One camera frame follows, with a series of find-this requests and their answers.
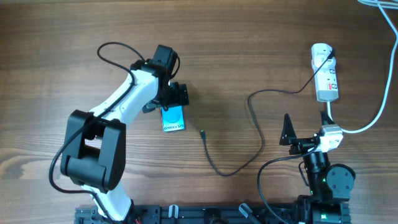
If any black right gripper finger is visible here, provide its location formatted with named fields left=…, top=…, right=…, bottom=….
left=320, top=111, right=335, bottom=125
left=279, top=113, right=297, bottom=146

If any blue screen Galaxy smartphone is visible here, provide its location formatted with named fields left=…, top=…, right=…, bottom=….
left=161, top=106, right=185, bottom=133

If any black USB charger cable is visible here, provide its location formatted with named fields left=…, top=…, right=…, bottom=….
left=200, top=47, right=336, bottom=177

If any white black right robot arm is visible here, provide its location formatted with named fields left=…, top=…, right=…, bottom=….
left=279, top=111, right=356, bottom=224

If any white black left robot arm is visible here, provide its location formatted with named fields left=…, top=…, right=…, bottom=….
left=54, top=45, right=189, bottom=223

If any white charger plug adapter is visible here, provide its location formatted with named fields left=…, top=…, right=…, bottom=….
left=312, top=51, right=336, bottom=72

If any white power strip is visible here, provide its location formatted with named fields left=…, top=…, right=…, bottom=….
left=311, top=43, right=339, bottom=103

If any white power strip cord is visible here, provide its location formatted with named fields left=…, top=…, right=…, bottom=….
left=326, top=0, right=398, bottom=134

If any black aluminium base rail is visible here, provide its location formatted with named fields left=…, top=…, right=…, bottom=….
left=73, top=202, right=352, bottom=224

